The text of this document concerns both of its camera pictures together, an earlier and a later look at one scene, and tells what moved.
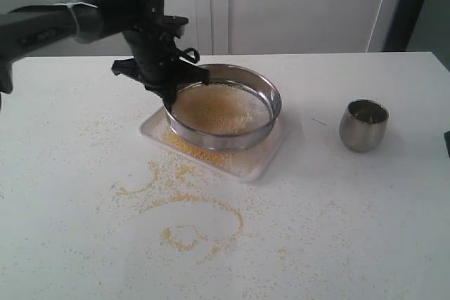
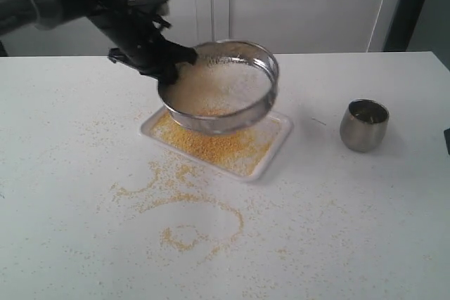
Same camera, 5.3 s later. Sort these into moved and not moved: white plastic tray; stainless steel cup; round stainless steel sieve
Moved: round stainless steel sieve
Not moved: stainless steel cup; white plastic tray
